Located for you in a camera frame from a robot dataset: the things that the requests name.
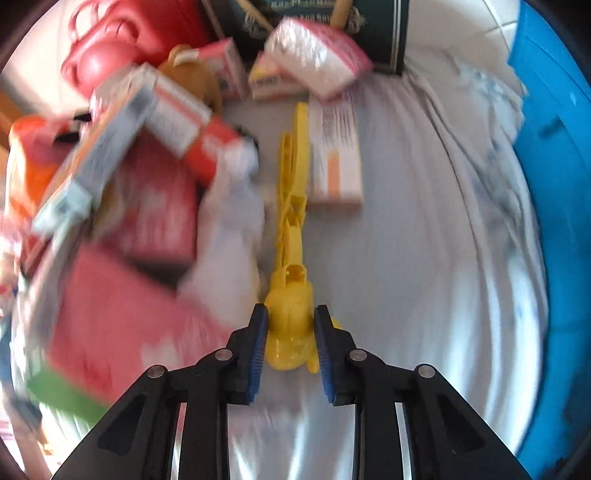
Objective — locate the green plush stocking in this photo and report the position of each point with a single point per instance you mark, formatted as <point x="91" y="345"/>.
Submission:
<point x="64" y="397"/>

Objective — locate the small pink box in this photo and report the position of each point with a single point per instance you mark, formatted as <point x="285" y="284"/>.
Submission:
<point x="268" y="83"/>

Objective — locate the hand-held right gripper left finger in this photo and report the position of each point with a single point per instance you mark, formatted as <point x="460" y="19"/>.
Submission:
<point x="258" y="350"/>

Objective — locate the large pink box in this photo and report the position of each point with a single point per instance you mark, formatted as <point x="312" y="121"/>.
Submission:
<point x="115" y="332"/>

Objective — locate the dark red box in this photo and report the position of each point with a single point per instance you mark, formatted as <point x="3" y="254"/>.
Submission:
<point x="152" y="212"/>

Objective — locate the white red carton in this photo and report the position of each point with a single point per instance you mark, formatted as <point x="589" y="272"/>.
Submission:
<point x="184" y="120"/>

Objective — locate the pink tissue pack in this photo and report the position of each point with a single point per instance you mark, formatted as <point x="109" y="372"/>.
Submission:
<point x="318" y="60"/>

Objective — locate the brown plush toy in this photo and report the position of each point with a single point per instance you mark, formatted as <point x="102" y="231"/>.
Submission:
<point x="194" y="83"/>

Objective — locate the long green orange box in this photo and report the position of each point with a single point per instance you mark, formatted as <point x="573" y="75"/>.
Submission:
<point x="97" y="157"/>

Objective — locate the orange plush toy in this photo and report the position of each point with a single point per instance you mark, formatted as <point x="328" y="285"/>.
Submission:
<point x="32" y="166"/>

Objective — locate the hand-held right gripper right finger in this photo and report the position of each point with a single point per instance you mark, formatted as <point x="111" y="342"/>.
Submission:
<point x="325" y="355"/>

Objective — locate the pink white box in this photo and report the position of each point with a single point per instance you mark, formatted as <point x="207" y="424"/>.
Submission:
<point x="226" y="64"/>

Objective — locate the white cloth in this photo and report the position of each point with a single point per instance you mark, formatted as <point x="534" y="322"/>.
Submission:
<point x="226" y="240"/>

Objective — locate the orange white medicine box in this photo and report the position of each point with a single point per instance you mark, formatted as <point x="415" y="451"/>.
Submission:
<point x="334" y="157"/>

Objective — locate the yellow duck plastic tongs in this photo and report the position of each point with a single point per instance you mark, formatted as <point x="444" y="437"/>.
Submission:
<point x="288" y="300"/>

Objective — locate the blue plastic crate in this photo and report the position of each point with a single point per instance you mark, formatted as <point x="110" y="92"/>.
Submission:
<point x="554" y="184"/>

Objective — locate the dark green gift bag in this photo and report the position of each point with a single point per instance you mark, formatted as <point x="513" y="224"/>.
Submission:
<point x="378" y="32"/>

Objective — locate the red toy suitcase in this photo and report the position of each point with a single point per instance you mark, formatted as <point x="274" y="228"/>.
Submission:
<point x="124" y="41"/>

